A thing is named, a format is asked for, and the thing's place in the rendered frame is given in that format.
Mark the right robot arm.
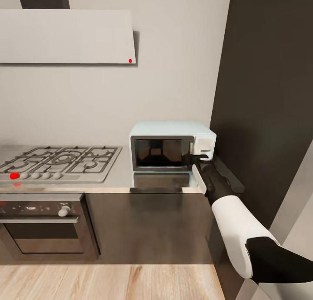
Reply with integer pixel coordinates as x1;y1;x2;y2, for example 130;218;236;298
181;145;313;300

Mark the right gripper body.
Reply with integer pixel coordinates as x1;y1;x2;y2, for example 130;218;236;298
184;154;208;165

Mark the microwave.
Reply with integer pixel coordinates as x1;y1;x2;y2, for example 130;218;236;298
129;120;216;172

